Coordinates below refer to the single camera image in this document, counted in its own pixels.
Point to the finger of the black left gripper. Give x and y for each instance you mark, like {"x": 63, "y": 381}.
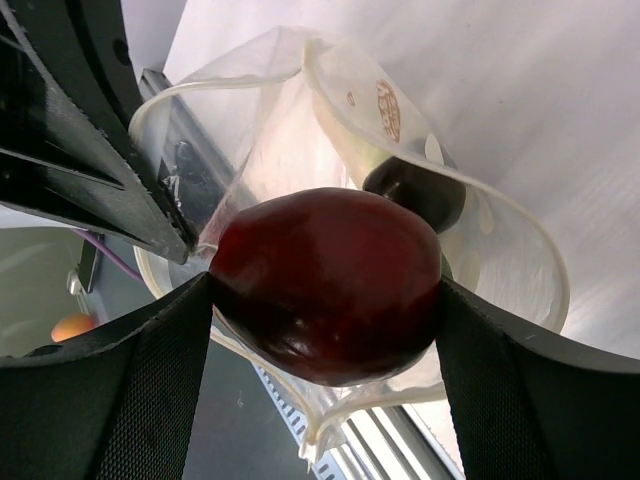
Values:
{"x": 58, "y": 164}
{"x": 83, "y": 45}

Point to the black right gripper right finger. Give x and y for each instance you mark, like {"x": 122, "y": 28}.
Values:
{"x": 527, "y": 403}

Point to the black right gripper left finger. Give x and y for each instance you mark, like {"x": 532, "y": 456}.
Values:
{"x": 115, "y": 403}

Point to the orange fruit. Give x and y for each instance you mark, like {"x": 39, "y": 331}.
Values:
{"x": 72, "y": 326}

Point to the clear zip top bag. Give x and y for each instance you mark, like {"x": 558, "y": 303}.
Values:
{"x": 293, "y": 110}

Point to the dark red apple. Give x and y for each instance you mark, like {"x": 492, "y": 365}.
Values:
{"x": 338, "y": 287}

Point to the dark purple plum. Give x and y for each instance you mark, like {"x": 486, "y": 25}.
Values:
{"x": 437, "y": 199}

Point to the aluminium front rail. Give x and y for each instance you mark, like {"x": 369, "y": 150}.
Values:
{"x": 382, "y": 443}

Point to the white slotted cable duct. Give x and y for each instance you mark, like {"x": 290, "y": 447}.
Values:
{"x": 330, "y": 465}

